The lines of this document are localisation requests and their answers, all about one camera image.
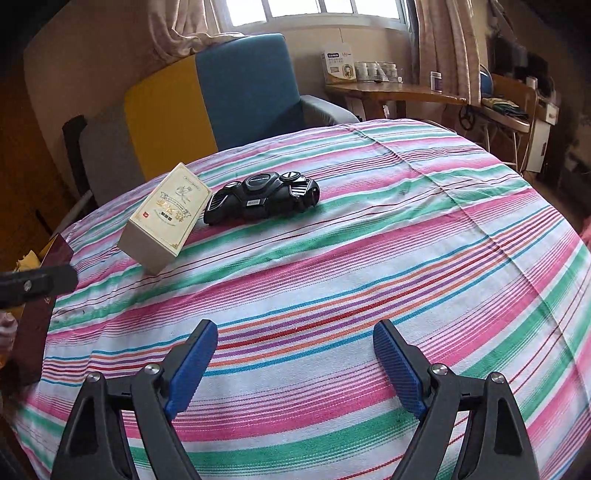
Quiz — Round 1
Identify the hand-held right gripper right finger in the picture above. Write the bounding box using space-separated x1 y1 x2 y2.
372 318 540 480

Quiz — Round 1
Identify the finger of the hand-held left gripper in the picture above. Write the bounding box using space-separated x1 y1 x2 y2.
0 262 78 309

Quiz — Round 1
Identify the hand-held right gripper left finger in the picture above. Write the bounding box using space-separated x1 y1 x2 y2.
50 318 219 480

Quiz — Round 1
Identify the maroon gift box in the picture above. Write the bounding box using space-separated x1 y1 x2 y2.
10 233 75 387

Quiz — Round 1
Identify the person's left hand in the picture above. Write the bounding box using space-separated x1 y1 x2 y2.
0 311 20 367

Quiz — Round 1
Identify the striped tablecloth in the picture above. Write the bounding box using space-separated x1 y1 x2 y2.
14 117 591 480

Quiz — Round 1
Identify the cream gold-printed box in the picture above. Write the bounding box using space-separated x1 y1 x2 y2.
119 162 214 276

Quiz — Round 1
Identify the black handheld device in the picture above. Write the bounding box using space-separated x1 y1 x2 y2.
203 171 321 227

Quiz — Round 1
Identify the white appliance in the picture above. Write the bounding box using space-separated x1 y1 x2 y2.
525 76 560 174

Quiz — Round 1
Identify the wooden side table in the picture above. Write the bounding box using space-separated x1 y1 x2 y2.
323 82 469 123

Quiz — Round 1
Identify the green cloth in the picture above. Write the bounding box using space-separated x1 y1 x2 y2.
482 97 527 121

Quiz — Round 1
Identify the blue yellow grey armchair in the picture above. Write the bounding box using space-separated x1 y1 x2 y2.
62 33 361 208

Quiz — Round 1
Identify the patterned curtain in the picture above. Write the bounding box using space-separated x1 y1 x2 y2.
148 0 246 58
413 0 483 121

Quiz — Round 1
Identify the blue ball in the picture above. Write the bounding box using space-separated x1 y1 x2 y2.
479 65 496 100

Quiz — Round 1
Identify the wooden chair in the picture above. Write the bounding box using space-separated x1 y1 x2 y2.
480 74 539 172

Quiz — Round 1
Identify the white printed box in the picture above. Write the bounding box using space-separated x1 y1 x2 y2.
321 41 358 85

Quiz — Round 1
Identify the window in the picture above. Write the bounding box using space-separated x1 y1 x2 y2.
210 0 416 34

